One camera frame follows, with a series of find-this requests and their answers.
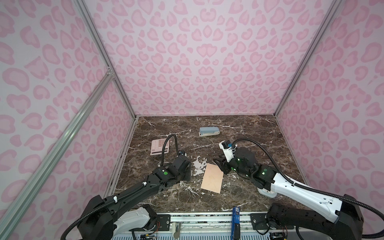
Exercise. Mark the beige tape piece on rail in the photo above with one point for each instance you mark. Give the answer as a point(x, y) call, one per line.
point(176, 230)

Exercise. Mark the pink calculator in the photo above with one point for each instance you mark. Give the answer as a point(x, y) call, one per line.
point(157, 147)

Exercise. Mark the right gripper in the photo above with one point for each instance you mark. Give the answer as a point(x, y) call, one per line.
point(223, 163)

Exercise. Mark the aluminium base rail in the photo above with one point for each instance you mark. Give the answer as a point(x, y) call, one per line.
point(217, 226)

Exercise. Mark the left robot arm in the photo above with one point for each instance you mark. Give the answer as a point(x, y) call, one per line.
point(104, 218)

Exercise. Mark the blue tool on rail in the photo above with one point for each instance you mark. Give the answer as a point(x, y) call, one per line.
point(235, 226)

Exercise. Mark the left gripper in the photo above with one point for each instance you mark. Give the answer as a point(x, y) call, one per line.
point(189, 171)

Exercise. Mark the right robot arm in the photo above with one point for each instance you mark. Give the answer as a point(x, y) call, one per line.
point(328, 215)

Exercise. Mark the white alarm clock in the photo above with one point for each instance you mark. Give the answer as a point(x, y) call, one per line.
point(266, 193)

